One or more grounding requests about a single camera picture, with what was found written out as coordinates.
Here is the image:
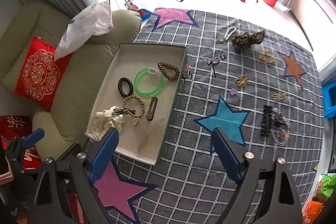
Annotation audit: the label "cream polka dot scrunchie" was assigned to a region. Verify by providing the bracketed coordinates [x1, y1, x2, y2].
[92, 106, 124, 141]

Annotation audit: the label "grey oval snap clip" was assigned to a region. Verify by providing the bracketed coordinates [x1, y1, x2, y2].
[146, 97, 158, 121]

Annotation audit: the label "brown braided hair tie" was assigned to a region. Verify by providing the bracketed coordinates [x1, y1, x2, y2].
[122, 95, 146, 119]

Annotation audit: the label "black spiral hair tie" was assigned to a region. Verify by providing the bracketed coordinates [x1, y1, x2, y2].
[117, 77, 134, 98]

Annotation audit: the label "green plastic bangle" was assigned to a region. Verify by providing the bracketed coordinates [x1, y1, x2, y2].
[134, 68, 164, 97]

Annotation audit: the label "brown spiral hair tie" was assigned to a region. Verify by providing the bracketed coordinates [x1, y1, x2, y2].
[157, 62, 181, 82]

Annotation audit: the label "clear plastic hair claw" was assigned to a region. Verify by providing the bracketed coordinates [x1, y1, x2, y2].
[136, 115, 167, 155]

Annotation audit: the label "red printed cushion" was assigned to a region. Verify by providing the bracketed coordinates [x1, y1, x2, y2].
[0, 115, 43, 169]

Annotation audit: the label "beige leather sofa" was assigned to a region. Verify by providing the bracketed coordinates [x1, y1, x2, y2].
[1, 1, 141, 160]

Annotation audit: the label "purple heart clip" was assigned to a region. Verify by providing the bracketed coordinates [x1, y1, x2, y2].
[230, 88, 238, 96]

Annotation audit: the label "red embroidered cushion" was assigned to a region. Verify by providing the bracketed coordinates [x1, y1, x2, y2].
[14, 36, 72, 112]

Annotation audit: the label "gold flower hair clip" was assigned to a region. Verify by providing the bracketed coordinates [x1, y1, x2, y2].
[235, 76, 248, 87]

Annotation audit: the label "grey checked star bedspread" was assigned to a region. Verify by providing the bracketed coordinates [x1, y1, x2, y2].
[89, 7, 326, 224]

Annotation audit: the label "gold bunny hair clip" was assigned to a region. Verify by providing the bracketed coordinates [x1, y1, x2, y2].
[272, 92, 286, 102]

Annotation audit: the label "shallow beige tray box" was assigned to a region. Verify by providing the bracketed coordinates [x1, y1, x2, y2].
[86, 43, 186, 165]

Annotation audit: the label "black hairpin with purple charm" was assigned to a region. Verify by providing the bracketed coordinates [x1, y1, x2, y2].
[205, 53, 226, 78]

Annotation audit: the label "small black hairpins with pink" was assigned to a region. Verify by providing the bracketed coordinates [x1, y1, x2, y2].
[182, 64, 194, 83]

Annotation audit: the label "gold hair claw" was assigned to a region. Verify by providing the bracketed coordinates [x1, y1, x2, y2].
[259, 50, 276, 65]

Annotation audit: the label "leopard print scrunchie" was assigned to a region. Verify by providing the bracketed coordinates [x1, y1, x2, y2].
[231, 30, 265, 51]

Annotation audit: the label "blue plastic stool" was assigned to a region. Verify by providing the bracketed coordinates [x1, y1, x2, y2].
[322, 81, 336, 119]

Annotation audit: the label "white plastic bag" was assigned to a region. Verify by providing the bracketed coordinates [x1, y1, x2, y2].
[55, 0, 114, 60]

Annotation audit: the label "white bead bracelet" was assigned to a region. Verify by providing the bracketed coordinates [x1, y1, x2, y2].
[216, 25, 238, 44]

